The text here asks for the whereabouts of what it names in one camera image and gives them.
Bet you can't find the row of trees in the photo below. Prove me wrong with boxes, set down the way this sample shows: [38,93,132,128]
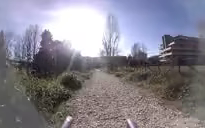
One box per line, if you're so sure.
[0,23,88,76]

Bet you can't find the robot's own part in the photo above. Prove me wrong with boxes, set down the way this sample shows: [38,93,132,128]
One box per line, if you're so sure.
[125,118,139,128]
[61,115,74,128]

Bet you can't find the grey gravel path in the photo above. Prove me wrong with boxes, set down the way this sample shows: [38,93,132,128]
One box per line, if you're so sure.
[61,68,205,128]

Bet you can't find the tall bare tree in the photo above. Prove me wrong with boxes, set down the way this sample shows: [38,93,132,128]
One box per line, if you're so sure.
[100,13,122,58]

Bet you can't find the multi-storey building with balconies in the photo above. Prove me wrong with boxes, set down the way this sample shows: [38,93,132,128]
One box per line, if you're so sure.
[158,34,205,67]

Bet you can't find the low green bushes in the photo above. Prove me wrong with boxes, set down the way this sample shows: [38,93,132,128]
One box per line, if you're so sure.
[13,69,94,128]

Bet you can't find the dry scrub vegetation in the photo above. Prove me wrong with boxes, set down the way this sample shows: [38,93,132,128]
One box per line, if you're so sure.
[104,65,194,102]

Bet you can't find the low dark building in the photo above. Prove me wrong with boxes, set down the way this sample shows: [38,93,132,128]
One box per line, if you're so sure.
[82,55,128,70]

